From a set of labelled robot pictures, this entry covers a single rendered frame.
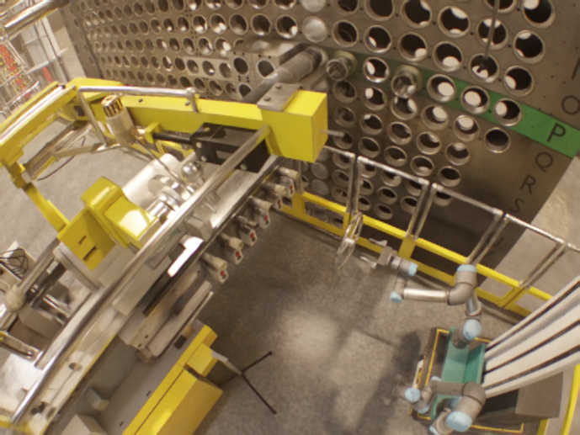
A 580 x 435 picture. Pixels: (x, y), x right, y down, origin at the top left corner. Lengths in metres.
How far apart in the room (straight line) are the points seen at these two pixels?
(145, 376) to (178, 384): 0.25
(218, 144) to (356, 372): 2.07
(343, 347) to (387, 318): 0.44
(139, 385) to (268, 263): 1.56
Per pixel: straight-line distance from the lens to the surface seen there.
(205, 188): 0.59
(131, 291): 1.65
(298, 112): 0.66
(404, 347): 2.60
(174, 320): 2.06
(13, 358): 2.43
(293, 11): 2.90
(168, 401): 2.06
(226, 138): 0.75
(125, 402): 2.21
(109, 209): 1.15
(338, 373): 2.47
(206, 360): 2.00
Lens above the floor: 2.44
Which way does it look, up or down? 51 degrees down
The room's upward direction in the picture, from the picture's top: 8 degrees counter-clockwise
